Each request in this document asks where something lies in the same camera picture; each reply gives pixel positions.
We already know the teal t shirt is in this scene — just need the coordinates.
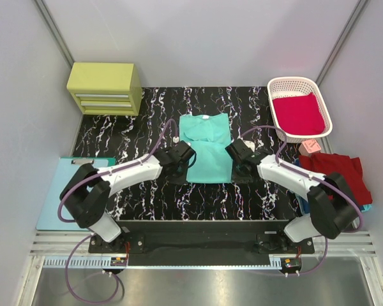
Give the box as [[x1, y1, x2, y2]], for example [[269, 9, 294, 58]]
[[179, 113, 232, 184]]

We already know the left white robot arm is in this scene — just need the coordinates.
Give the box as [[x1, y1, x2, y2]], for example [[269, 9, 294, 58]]
[[58, 141, 197, 252]]

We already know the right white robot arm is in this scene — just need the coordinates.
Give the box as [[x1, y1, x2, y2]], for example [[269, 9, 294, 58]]
[[225, 139, 362, 253]]

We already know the light blue folded shirt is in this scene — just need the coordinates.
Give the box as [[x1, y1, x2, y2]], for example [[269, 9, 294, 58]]
[[295, 194, 372, 212]]

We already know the pink paper card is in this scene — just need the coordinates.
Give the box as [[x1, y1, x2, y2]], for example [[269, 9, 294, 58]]
[[299, 139, 322, 156]]

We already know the magenta shirt in basket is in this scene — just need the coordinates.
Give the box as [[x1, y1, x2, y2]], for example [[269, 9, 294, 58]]
[[273, 93, 325, 136]]

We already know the white plastic laundry basket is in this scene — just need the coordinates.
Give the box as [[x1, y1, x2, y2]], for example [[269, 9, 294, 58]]
[[267, 76, 333, 143]]

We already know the yellow drawer cabinet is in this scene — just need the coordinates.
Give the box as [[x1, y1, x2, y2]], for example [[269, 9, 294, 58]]
[[66, 62, 142, 116]]

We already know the dark red folded shirt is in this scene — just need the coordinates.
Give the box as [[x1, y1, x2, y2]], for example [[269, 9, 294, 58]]
[[299, 153, 373, 206]]

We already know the green clipboard with paper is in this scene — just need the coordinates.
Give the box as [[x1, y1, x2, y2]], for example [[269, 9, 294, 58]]
[[35, 156, 117, 231]]

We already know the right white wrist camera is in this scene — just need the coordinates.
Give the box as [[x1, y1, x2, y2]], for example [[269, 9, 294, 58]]
[[243, 140, 255, 152]]

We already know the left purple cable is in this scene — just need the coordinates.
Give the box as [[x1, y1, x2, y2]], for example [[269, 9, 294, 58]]
[[57, 119, 181, 302]]

